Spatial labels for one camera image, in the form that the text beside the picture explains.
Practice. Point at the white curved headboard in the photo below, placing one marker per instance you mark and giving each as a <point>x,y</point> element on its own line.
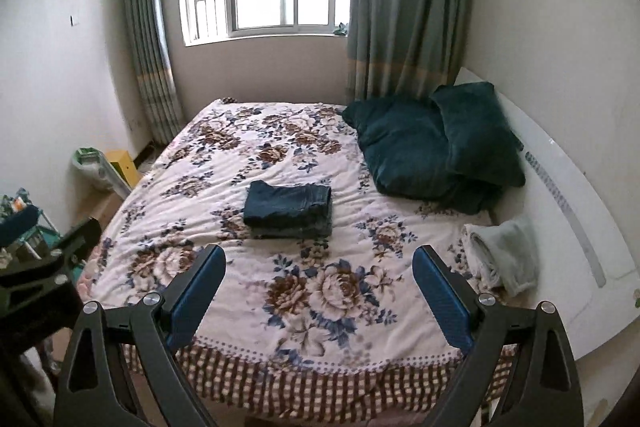
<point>565,217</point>

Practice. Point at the floral printed blanket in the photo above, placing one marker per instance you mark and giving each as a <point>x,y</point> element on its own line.
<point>310,297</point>

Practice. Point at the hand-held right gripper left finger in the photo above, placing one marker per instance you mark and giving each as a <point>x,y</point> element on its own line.
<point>200,287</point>

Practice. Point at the yellow box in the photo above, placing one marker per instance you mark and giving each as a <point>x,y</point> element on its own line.
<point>125,167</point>

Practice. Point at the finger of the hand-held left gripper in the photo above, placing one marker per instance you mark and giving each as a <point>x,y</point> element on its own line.
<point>80,242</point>

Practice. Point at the grey green striped curtain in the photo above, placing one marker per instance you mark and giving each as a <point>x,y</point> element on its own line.
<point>400,7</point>
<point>150,32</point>

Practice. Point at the light rolled towel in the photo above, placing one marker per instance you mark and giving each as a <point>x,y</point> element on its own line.
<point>505,252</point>

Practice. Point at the dark teal pillow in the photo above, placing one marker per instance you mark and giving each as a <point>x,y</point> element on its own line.
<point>480,137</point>
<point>405,147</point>

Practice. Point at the dark blue denim pants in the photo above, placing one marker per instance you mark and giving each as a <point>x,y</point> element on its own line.
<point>287,202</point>

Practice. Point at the white green plastic bag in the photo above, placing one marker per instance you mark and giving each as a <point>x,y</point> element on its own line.
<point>95,167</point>

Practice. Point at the cluttered teal rack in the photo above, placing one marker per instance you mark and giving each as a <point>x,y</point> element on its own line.
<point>25,222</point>

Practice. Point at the small green windowsill object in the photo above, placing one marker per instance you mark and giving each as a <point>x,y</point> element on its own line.
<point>341,29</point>

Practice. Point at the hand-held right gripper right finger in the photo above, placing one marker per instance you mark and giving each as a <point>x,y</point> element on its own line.
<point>440,297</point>

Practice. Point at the grey folded jeans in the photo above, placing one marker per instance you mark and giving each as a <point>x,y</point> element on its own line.
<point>295,231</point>

